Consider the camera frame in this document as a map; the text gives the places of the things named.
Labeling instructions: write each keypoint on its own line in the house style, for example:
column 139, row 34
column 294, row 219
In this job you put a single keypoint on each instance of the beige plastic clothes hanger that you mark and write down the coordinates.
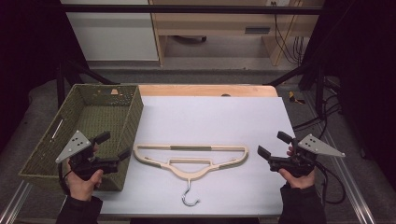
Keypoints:
column 190, row 176

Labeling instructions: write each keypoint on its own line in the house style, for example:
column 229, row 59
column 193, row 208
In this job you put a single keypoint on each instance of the aluminium rail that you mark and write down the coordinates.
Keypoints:
column 348, row 174
column 14, row 203

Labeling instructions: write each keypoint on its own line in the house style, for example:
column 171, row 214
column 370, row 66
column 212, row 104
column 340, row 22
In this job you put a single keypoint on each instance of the yellow and black tool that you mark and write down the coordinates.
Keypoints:
column 292, row 98

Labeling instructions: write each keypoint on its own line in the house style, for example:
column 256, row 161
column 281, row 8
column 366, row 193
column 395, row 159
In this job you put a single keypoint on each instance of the black horizontal frame bar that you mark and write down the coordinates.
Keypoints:
column 186, row 9

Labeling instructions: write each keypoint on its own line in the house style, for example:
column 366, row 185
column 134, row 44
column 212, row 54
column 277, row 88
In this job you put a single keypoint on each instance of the person's right hand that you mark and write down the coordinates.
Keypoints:
column 300, row 183

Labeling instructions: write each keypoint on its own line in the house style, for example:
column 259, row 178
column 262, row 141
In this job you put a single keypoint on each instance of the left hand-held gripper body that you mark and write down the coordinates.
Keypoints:
column 81, row 148

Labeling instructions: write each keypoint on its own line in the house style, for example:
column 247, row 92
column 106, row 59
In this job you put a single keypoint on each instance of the white cabinet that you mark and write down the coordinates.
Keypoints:
column 112, row 37

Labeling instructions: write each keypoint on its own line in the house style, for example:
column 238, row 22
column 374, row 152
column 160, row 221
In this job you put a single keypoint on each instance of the black curtain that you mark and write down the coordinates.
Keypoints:
column 364, row 62
column 28, row 62

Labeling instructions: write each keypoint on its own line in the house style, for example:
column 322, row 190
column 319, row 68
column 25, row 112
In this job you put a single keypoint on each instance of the light wooden desk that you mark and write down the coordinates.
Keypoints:
column 218, row 21

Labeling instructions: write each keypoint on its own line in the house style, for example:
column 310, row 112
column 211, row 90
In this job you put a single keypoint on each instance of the green woven basket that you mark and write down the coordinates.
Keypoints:
column 93, row 119

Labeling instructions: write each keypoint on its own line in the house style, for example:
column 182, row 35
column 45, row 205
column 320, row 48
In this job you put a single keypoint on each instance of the black metal stand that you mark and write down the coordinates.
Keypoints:
column 319, row 84
column 60, row 84

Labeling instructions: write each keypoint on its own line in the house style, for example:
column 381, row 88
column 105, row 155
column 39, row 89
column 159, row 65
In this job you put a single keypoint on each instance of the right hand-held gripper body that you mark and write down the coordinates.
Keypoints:
column 299, row 161

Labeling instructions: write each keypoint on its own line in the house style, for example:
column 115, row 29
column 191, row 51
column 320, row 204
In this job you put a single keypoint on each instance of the person's left hand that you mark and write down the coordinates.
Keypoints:
column 82, row 188

